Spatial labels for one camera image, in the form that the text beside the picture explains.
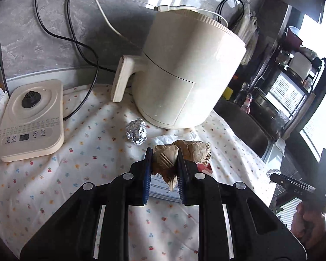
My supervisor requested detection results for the striped white paper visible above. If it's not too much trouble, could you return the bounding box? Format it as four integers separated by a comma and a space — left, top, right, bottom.
149, 172, 182, 203

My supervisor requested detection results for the steel sink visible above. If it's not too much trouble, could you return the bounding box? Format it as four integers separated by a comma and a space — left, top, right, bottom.
213, 99, 269, 158

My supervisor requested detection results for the white charger cable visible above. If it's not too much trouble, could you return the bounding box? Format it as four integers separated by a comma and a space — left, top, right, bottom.
85, 0, 229, 37

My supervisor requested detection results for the brown paper bag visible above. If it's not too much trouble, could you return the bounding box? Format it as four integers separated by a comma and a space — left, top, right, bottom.
152, 139, 212, 191

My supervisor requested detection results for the black dish rack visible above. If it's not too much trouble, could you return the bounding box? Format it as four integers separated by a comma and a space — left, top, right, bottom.
257, 26, 326, 139

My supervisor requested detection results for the person's right hand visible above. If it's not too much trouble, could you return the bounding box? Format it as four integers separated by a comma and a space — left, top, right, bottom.
290, 201, 326, 251

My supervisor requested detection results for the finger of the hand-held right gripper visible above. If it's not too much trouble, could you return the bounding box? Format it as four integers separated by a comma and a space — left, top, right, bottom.
270, 173, 316, 194

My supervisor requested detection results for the red packet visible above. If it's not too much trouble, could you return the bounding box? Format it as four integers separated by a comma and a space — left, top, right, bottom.
196, 163, 213, 175

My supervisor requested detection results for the black power cable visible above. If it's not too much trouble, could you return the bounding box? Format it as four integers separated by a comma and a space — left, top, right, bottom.
67, 0, 118, 74
34, 0, 100, 121

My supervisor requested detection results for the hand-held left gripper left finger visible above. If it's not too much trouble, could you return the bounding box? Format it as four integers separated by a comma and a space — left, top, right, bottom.
20, 147, 154, 261

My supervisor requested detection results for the red bowl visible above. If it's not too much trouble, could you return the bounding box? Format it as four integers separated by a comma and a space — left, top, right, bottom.
285, 26, 303, 45

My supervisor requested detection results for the small pink label bottle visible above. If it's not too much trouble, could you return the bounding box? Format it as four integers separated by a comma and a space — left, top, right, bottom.
234, 90, 253, 113

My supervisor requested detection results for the hanging plastic bag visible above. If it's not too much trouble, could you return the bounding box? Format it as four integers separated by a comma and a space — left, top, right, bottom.
230, 11, 261, 66

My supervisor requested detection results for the cream kettle base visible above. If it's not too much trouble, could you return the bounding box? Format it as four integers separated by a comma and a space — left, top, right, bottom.
0, 79, 65, 163

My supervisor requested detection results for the looped black cable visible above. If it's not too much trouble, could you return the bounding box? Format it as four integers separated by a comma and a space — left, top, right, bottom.
213, 0, 246, 30

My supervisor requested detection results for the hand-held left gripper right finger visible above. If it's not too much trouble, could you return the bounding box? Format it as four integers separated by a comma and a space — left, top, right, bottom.
176, 149, 307, 261

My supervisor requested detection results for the steel pot with lid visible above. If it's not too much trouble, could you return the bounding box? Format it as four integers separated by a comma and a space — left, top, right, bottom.
251, 87, 280, 120

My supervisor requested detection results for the foil ball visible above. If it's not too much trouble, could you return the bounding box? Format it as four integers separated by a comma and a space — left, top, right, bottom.
125, 118, 148, 144

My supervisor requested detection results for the cream air fryer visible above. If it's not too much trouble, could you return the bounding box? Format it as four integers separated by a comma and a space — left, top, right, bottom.
110, 8, 247, 129

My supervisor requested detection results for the floral white tablecloth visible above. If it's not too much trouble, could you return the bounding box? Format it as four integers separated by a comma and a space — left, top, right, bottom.
0, 83, 278, 261

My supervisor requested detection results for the white bowl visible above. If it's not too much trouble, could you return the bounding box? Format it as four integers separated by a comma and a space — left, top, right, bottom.
288, 52, 313, 80

